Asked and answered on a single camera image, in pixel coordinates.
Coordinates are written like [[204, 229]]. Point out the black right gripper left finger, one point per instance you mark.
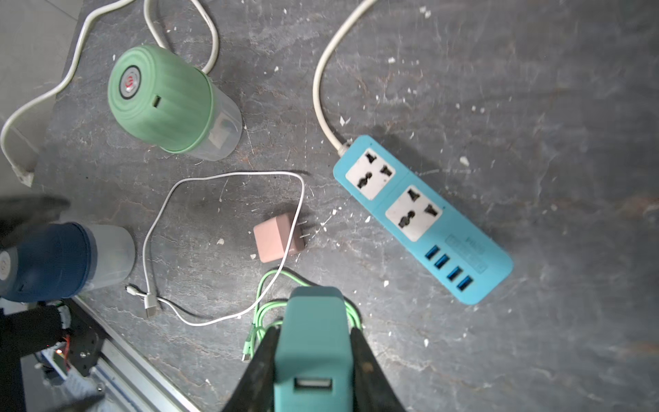
[[255, 391]]

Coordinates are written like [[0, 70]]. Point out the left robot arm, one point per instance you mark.
[[28, 332]]

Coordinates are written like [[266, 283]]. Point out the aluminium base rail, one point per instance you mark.
[[95, 363]]

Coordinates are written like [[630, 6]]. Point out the teal power strip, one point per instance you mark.
[[457, 253]]

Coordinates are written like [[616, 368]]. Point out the pink USB charger adapter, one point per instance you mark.
[[271, 238]]

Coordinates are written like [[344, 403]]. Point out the teal USB charger adapter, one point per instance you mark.
[[314, 364]]

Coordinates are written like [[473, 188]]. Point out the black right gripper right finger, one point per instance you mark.
[[372, 391]]

